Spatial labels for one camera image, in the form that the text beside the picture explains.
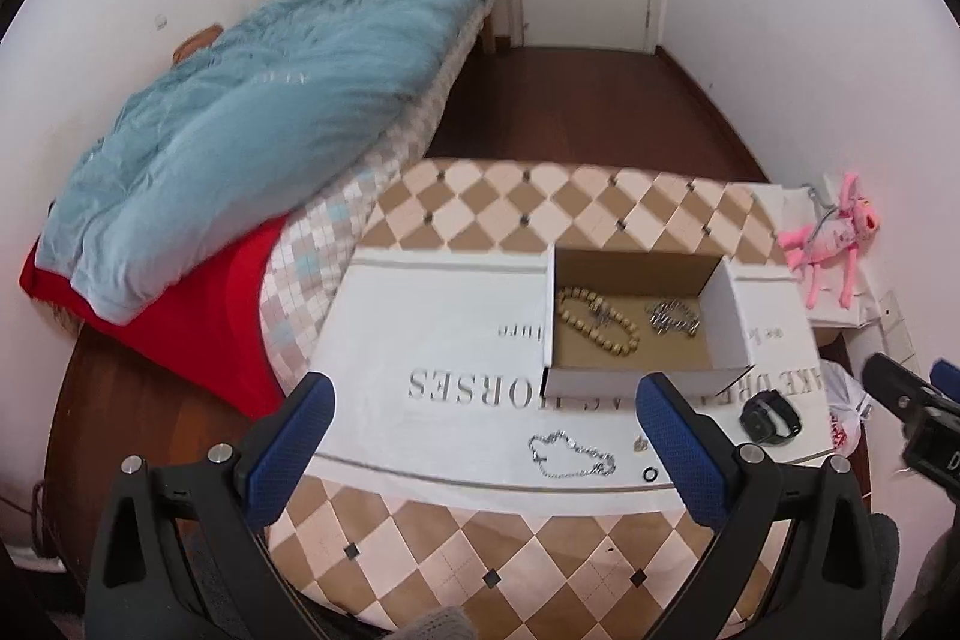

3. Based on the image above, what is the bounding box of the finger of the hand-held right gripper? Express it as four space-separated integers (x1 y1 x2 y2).
861 351 943 422
930 359 960 402

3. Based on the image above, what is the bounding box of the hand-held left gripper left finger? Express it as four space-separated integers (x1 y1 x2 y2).
84 372 336 640

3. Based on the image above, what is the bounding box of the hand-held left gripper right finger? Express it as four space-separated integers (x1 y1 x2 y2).
634 372 893 640

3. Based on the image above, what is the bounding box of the silver chain necklace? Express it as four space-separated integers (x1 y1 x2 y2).
528 431 618 480

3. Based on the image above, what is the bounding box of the white cardboard box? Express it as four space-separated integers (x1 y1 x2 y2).
543 242 755 395

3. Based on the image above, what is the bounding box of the red and white plastic bag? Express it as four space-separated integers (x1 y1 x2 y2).
822 364 874 458

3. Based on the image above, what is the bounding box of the black smartwatch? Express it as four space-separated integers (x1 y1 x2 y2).
739 388 804 447

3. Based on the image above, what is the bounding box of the red blanket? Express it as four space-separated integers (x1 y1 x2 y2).
18 212 292 420

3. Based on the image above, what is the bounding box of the pink plush toy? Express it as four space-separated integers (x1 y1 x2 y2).
777 172 880 310

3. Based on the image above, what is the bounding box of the brown checkered tablecloth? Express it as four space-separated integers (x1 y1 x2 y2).
265 157 797 638

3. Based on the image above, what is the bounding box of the white printed cloth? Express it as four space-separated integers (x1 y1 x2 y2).
309 245 830 516

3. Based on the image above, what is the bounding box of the light blue duvet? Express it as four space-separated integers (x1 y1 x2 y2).
34 0 505 321

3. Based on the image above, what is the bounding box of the brown wooden headboard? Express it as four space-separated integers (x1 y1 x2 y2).
171 25 226 65

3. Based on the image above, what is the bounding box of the silver chain bracelet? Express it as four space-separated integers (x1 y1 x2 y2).
646 300 703 338

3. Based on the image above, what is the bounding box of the wooden bead bracelet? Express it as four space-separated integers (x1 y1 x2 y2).
558 287 643 357

